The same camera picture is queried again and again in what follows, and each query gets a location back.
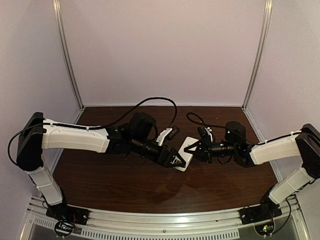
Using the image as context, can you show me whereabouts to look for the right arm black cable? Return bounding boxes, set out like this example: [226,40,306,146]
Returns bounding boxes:
[186,112,308,148]

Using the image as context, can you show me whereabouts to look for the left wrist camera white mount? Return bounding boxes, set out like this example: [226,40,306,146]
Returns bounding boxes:
[155,125,180,146]

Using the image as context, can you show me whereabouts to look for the left aluminium frame post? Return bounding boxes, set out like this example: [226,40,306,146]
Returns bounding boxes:
[52,0,84,110]

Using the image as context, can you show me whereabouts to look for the white remote control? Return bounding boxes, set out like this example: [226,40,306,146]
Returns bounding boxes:
[174,136,198,172]

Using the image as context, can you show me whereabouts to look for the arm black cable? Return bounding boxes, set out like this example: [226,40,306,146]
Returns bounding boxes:
[6,96,179,166]
[186,112,308,148]

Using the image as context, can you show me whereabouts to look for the right aluminium frame post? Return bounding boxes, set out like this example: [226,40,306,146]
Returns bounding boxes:
[242,0,273,110]

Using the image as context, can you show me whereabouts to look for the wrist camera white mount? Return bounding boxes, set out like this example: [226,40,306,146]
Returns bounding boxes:
[197,126,214,143]
[155,125,180,146]

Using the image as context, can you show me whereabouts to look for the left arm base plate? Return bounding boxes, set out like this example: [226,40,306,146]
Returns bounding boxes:
[46,204,89,225]

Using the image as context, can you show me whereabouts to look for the front aluminium rail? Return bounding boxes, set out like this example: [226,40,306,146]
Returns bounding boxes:
[18,196,310,240]

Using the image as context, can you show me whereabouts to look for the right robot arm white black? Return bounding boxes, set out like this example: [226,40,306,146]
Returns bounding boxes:
[183,121,320,216]

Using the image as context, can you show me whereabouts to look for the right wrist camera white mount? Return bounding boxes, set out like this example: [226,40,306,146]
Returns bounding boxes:
[197,126,214,143]

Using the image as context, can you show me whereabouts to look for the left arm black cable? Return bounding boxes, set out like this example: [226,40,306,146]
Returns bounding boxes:
[6,96,179,166]

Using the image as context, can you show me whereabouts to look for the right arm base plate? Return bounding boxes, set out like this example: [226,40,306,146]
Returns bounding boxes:
[238,205,282,225]

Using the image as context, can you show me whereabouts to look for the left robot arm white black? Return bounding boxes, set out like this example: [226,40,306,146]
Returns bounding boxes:
[12,112,187,220]

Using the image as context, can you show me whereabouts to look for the aluminium frame post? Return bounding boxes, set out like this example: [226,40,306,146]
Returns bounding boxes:
[52,0,84,110]
[242,0,273,110]

